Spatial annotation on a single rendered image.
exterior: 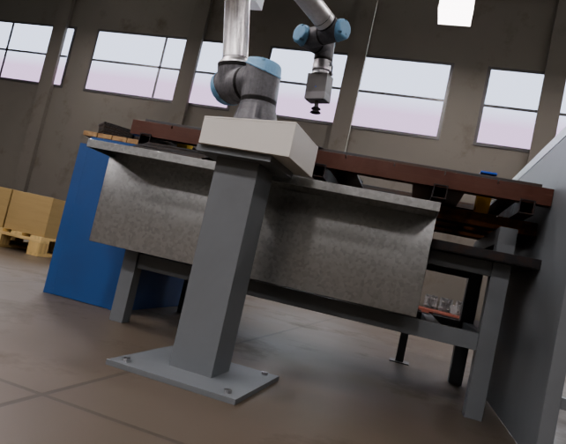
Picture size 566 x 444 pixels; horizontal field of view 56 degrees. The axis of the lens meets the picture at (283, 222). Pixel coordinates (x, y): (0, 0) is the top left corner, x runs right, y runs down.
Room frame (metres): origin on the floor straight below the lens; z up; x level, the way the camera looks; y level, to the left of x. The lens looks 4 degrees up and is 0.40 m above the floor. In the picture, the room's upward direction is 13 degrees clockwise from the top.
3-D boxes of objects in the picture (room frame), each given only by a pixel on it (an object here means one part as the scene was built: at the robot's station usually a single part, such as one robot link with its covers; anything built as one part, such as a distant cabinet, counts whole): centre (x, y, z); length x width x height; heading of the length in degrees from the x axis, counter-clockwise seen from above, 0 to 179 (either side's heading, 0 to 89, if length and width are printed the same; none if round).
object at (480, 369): (1.88, -0.79, 0.34); 0.06 x 0.06 x 0.68; 76
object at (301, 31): (1.95, 0.05, 1.24); 0.11 x 0.11 x 0.08; 45
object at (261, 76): (1.66, 0.17, 0.94); 0.13 x 0.12 x 0.14; 45
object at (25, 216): (4.83, 2.03, 0.23); 1.29 x 0.88 x 0.47; 163
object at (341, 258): (2.00, 0.11, 0.48); 1.30 x 0.04 x 0.35; 76
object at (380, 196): (1.92, 0.13, 0.67); 1.30 x 0.20 x 0.03; 76
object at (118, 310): (2.22, 0.57, 0.34); 0.06 x 0.06 x 0.68; 76
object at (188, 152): (2.03, 0.46, 0.70); 0.39 x 0.12 x 0.04; 76
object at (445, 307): (7.51, -2.26, 0.17); 1.20 x 0.84 x 0.34; 73
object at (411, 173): (1.99, -0.09, 0.80); 1.62 x 0.04 x 0.06; 76
